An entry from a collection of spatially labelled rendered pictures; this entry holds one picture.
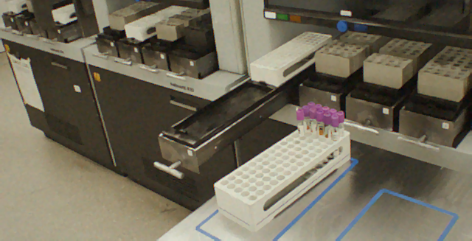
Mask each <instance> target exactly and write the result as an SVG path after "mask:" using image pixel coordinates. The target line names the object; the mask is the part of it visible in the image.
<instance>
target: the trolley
mask: <svg viewBox="0 0 472 241"><path fill-rule="evenodd" d="M157 241H472V175H467V174H465V173H462V172H457V171H455V170H450V169H448V168H444V167H440V165H437V164H432V163H429V162H427V161H422V160H420V159H416V158H412V157H409V156H405V155H401V154H399V153H394V152H392V151H388V150H385V149H381V148H378V147H373V146H371V145H368V144H364V143H360V142H358V141H356V140H353V139H350V160H349V161H348V162H346V163H345V164H342V165H341V166H340V167H339V168H338V169H337V168H335V169H334V170H333V171H332V172H330V173H329V174H328V175H327V176H326V177H324V178H323V179H321V180H320V181H319V182H318V183H317V184H315V185H314V186H312V187H311V188H310V189H308V190H307V191H305V193H304V194H303V195H301V196H300V197H298V198H297V199H296V200H295V201H294V202H292V203H290V204H288V205H287V206H286V207H285V208H284V209H283V210H282V211H281V212H280V213H278V214H277V215H274V217H273V219H272V220H270V221H269V222H268V223H266V224H265V225H264V226H263V227H262V228H261V229H260V230H258V231H256V232H251V231H249V230H247V229H246V228H244V227H243V226H241V225H240V224H238V223H236V222H235V221H233V220H231V219H229V218H228V217H225V216H224V215H222V214H221V213H219V211H218V203H217V198H216V195H215V196H214V197H213V198H211V199H210V200H208V201H207V202H206V203H204V204H203V205H202V206H200V207H199V209H197V210H196V211H195V212H193V213H192V214H190V215H189V216H187V217H186V218H185V219H183V220H182V221H181V222H180V223H179V224H177V225H176V226H173V227H172V229H171V230H169V231H168V232H167V233H166V234H165V235H163V236H162V237H160V238H159V239H158V240H157Z"/></svg>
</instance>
